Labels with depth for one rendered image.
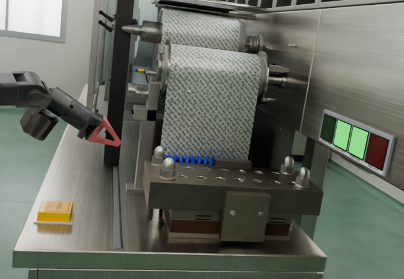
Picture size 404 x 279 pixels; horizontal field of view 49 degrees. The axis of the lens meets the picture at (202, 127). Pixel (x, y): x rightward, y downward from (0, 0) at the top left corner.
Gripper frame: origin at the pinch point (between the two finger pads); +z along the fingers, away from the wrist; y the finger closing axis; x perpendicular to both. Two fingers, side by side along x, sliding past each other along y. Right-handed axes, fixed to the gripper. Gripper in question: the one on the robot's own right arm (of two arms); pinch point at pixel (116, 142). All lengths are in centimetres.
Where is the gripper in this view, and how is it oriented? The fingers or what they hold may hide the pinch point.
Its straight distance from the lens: 113.2
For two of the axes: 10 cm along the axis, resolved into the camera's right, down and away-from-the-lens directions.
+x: 6.1, -7.9, -0.5
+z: 7.7, 5.7, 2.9
